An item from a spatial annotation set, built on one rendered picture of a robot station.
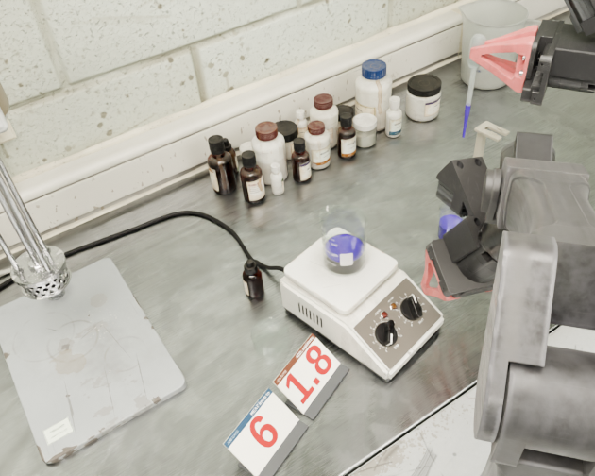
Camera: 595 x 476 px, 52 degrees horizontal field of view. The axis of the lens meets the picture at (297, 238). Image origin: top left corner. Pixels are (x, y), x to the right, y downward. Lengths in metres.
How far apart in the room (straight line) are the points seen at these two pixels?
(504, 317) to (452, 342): 0.53
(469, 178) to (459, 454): 0.33
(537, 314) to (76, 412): 0.66
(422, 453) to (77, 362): 0.49
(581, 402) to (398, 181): 0.80
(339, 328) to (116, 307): 0.35
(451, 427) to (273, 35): 0.76
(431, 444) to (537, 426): 0.44
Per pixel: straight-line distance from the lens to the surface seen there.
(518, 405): 0.37
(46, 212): 1.11
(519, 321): 0.37
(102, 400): 0.88
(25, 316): 1.02
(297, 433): 0.80
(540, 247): 0.37
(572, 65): 0.79
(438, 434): 0.81
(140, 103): 1.12
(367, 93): 1.20
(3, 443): 0.91
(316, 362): 0.83
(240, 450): 0.77
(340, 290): 0.82
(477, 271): 0.69
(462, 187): 0.69
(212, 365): 0.88
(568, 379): 0.38
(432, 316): 0.87
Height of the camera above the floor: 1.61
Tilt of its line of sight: 44 degrees down
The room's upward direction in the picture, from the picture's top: 6 degrees counter-clockwise
